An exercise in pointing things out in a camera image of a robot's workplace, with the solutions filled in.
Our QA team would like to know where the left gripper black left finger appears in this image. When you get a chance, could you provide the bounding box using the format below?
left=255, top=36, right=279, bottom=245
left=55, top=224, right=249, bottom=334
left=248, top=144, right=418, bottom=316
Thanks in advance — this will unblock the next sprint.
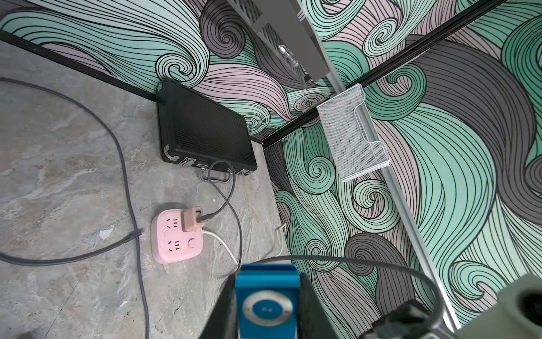
left=199, top=274, right=237, bottom=339

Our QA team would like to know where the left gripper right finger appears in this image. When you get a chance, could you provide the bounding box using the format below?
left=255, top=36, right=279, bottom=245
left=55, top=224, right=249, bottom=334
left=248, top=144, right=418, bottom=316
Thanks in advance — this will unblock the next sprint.
left=299, top=273, right=337, bottom=339

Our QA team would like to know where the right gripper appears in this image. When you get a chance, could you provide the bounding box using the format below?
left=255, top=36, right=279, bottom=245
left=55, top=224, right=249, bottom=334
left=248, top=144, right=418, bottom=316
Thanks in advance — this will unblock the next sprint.
left=359, top=299, right=457, bottom=338

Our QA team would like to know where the blue mp3 player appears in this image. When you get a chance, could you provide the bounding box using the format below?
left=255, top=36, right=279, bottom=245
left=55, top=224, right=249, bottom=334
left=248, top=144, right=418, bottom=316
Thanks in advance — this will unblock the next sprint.
left=235, top=264, right=301, bottom=339

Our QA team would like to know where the pink charger cube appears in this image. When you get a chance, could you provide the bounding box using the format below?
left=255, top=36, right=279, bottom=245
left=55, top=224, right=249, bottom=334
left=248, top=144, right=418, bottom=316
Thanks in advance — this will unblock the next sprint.
left=181, top=206, right=206, bottom=232

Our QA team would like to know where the grey cable of pink charger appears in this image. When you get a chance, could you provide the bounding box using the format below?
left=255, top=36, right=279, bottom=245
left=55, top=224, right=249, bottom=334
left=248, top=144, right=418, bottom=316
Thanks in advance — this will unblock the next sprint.
left=196, top=160, right=445, bottom=331

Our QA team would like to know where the pink power strip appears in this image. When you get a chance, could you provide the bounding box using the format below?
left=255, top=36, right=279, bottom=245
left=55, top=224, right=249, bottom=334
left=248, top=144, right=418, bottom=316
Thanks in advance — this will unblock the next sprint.
left=151, top=209, right=203, bottom=265

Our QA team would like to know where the black briefcase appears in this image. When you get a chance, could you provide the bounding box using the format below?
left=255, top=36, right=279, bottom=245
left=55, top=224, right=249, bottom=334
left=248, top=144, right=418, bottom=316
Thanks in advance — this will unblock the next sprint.
left=156, top=78, right=258, bottom=175

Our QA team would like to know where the white power cord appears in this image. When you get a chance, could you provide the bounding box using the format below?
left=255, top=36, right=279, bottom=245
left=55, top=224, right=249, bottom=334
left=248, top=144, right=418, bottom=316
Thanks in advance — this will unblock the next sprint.
left=202, top=224, right=287, bottom=268

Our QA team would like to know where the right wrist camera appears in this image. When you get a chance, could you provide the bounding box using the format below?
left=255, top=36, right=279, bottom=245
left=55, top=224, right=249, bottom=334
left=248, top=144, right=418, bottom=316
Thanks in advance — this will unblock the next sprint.
left=456, top=273, right=541, bottom=339

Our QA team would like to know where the clear acrylic wall holder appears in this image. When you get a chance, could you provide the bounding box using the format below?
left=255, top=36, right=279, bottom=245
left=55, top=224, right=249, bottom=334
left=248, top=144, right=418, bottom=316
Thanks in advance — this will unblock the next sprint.
left=317, top=84, right=391, bottom=182

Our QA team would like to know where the black wall shelf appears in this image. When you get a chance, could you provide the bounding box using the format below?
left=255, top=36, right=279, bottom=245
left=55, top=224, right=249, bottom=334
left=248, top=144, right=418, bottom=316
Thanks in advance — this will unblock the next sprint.
left=229, top=1, right=330, bottom=89

